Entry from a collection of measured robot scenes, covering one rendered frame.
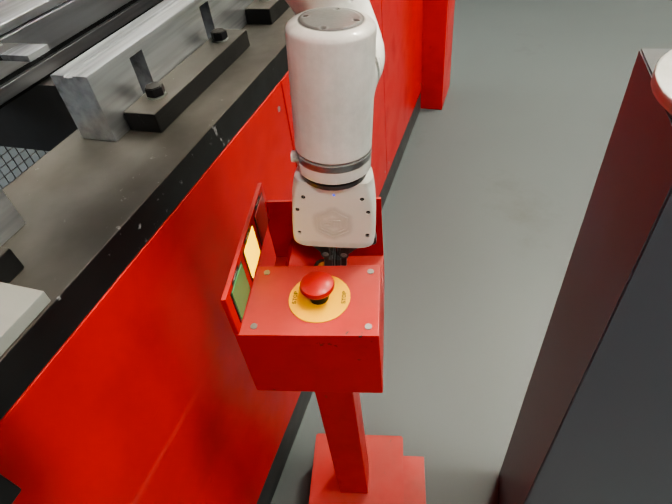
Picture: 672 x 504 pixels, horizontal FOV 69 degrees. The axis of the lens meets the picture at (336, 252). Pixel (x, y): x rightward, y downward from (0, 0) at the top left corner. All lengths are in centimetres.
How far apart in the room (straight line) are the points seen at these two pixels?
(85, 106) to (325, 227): 37
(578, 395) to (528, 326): 92
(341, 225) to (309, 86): 18
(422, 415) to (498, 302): 45
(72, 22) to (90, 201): 49
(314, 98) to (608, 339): 37
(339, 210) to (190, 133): 26
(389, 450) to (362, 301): 67
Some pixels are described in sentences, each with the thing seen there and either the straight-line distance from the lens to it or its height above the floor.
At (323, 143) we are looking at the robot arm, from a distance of 50.
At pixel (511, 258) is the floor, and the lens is 174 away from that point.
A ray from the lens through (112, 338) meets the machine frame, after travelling 62.
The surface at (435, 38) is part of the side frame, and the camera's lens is 238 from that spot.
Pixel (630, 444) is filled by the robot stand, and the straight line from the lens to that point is 75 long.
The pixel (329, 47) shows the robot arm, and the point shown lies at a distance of 46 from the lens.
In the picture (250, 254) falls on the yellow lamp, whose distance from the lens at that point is 59.
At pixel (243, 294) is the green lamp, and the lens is 56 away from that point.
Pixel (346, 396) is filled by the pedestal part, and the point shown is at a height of 53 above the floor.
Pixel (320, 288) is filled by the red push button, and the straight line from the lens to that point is 54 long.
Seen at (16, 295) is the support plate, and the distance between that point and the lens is 37.
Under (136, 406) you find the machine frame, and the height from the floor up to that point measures 67.
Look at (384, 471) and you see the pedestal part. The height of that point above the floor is 12.
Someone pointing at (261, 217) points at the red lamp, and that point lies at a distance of 64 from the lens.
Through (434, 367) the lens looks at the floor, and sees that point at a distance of 144.
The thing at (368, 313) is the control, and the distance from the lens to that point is 55.
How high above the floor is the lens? 121
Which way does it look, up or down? 44 degrees down
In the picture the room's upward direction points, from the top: 8 degrees counter-clockwise
